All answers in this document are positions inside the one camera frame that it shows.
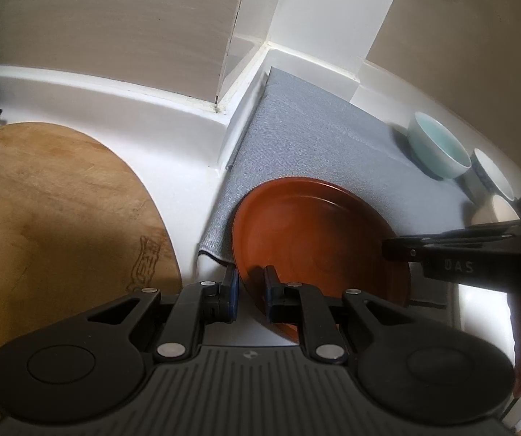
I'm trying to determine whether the wooden cutting board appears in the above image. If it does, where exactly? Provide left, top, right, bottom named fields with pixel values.
left=0, top=122, right=183, bottom=428

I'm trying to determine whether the light blue bowl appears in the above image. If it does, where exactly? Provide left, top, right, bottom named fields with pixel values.
left=406, top=112, right=472, bottom=181

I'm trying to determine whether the brown round plate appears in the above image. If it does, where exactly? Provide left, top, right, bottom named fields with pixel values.
left=232, top=176, right=412, bottom=341

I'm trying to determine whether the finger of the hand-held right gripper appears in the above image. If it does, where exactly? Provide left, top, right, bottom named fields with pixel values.
left=382, top=222, right=521, bottom=264

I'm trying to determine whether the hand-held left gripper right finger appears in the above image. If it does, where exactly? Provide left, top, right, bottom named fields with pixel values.
left=262, top=264, right=406, bottom=365

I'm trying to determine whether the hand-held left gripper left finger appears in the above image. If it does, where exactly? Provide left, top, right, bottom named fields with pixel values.
left=85, top=264, right=241, bottom=359

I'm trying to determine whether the white bowl with blue pattern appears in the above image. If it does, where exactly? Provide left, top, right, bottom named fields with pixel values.
left=462, top=148, right=516, bottom=206

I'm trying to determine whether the grey woven mat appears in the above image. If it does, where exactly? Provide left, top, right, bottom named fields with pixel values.
left=197, top=67, right=470, bottom=319

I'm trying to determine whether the cream bowl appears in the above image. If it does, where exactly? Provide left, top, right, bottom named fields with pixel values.
left=469, top=194, right=521, bottom=229

